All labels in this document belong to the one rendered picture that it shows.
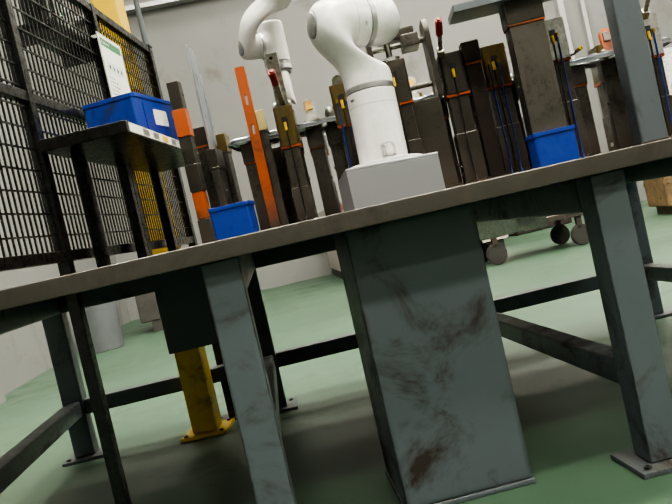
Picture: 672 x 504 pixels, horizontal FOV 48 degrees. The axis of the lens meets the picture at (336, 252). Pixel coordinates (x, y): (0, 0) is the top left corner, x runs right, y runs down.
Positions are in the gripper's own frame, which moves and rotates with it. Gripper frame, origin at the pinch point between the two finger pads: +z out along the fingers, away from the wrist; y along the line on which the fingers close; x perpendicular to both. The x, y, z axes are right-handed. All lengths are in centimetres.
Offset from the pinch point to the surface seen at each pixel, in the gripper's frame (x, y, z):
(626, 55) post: -93, -37, 9
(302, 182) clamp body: -1.0, -18.9, 21.2
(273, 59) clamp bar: -0.6, -17.8, -15.9
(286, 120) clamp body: -0.5, -20.1, 2.7
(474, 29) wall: -219, 902, -204
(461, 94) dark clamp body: -51, -24, 8
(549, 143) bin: -66, -49, 28
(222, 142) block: 24.6, 9.1, 0.4
